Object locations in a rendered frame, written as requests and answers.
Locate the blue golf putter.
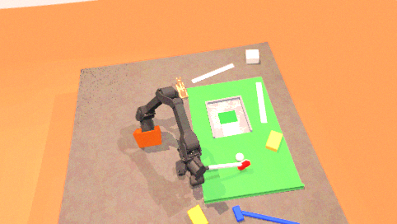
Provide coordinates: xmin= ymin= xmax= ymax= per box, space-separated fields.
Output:
xmin=233 ymin=206 xmax=300 ymax=224

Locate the green flat mat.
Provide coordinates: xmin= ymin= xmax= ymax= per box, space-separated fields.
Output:
xmin=187 ymin=77 xmax=301 ymax=198

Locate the white cube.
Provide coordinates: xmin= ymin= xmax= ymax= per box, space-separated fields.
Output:
xmin=245 ymin=49 xmax=259 ymax=64

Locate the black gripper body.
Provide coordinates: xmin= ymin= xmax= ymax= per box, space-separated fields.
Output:
xmin=189 ymin=173 xmax=205 ymax=187

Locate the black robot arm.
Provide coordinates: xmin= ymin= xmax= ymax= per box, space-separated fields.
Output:
xmin=136 ymin=86 xmax=206 ymax=177

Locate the white flat bar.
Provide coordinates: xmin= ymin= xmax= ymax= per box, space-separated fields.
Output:
xmin=255 ymin=82 xmax=267 ymax=123
xmin=191 ymin=64 xmax=234 ymax=83

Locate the white golf ball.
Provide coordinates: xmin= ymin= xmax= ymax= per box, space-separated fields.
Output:
xmin=236 ymin=153 xmax=244 ymax=161

